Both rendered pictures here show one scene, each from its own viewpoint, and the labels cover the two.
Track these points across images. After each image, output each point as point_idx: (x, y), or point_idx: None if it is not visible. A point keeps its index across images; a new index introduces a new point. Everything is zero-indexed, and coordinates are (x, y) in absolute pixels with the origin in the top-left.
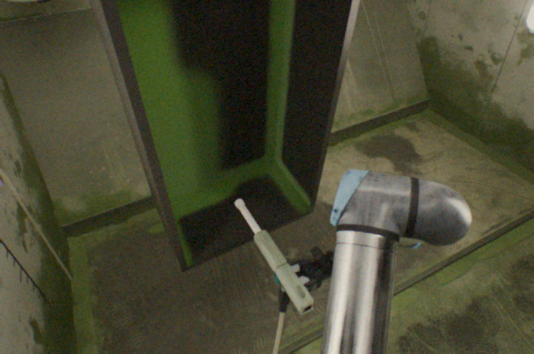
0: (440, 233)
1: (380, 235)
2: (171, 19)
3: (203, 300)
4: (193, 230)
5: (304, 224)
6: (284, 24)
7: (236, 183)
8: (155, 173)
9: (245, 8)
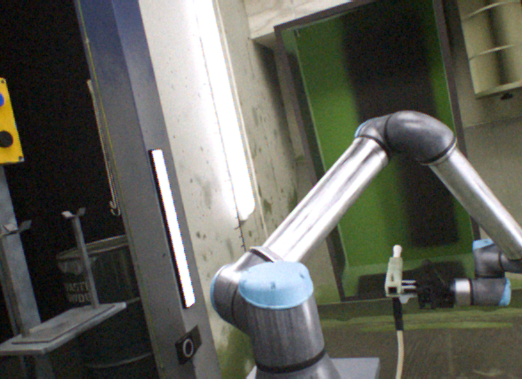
0: (403, 133)
1: (364, 137)
2: (355, 102)
3: None
4: (365, 283)
5: None
6: (449, 103)
7: None
8: (312, 177)
9: (410, 92)
